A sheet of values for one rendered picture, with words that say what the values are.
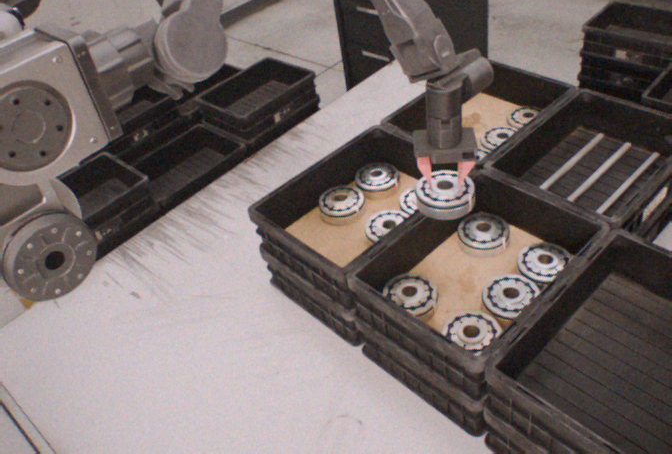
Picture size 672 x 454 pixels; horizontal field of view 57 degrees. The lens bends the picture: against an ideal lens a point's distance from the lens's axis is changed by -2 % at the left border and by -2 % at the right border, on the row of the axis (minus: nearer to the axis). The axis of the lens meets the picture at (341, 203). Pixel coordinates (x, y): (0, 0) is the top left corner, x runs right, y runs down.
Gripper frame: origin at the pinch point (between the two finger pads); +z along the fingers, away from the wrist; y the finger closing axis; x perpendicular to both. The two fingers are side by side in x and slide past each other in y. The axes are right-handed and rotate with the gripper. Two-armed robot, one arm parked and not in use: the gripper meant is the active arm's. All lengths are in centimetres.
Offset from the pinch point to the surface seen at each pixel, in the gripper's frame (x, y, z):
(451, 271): -0.1, -1.1, 21.7
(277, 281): -11, 37, 33
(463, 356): 27.7, -0.3, 12.3
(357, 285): 11.5, 16.2, 12.4
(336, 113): -85, 27, 34
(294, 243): -0.6, 28.6, 12.5
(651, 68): -133, -91, 51
